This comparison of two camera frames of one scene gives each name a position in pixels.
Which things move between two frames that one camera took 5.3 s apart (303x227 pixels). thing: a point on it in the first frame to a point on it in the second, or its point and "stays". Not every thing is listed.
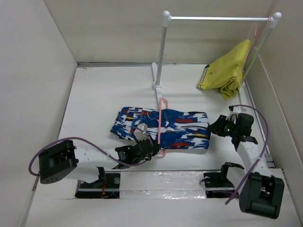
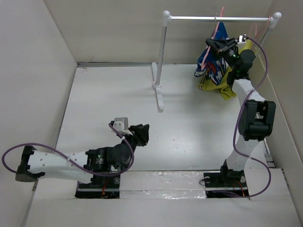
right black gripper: (216, 127) to (219, 45)
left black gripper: (155, 147) to (139, 132)
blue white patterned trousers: (171, 129) to (211, 61)
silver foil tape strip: (162, 185) stays
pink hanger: (163, 153) to (212, 37)
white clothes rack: (156, 74) stays
